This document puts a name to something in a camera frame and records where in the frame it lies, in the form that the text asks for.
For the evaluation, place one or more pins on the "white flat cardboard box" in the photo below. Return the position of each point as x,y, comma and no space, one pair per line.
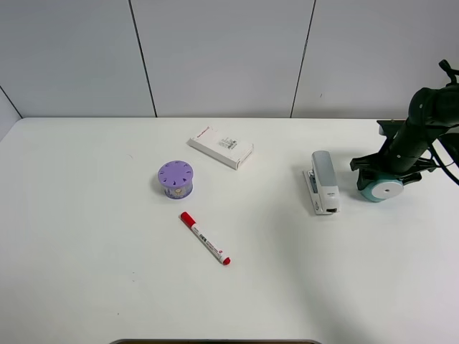
226,149

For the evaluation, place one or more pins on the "red white marker pen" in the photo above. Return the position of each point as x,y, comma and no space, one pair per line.
216,252

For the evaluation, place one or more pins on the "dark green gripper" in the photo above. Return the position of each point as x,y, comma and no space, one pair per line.
400,154

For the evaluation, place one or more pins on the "dark green robot arm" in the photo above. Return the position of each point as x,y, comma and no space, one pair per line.
438,108

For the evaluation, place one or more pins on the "grey white stapler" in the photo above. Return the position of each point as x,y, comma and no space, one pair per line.
322,184

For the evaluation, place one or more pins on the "purple round container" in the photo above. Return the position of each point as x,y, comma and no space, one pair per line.
176,179

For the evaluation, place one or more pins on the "teal round pencil sharpener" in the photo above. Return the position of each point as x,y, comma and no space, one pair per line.
383,188

